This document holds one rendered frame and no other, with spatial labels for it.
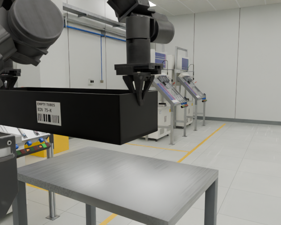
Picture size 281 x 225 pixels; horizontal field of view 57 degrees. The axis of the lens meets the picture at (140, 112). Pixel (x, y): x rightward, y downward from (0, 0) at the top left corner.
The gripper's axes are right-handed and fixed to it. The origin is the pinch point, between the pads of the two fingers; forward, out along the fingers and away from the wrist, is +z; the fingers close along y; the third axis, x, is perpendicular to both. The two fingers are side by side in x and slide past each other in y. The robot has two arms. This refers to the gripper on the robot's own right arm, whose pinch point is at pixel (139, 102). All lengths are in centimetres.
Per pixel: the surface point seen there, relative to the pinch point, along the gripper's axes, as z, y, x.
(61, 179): 30.1, 38.6, -7.2
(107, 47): -72, 359, -426
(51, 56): -36, 291, -212
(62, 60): -33, 293, -233
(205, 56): -56, 209, -672
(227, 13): -165, 154, -679
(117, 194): 30.3, 13.7, -7.8
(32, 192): 111, 198, -100
